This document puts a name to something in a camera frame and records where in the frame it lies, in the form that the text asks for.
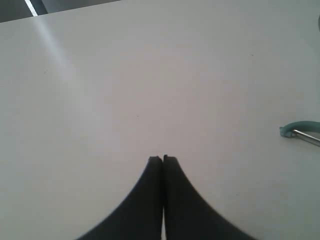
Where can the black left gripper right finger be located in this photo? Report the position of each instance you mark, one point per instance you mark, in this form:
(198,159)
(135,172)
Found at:
(187,215)

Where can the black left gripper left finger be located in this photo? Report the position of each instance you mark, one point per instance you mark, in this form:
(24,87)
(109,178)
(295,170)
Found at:
(140,215)

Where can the teal handled vegetable peeler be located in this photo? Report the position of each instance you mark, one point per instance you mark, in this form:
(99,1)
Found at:
(302,130)

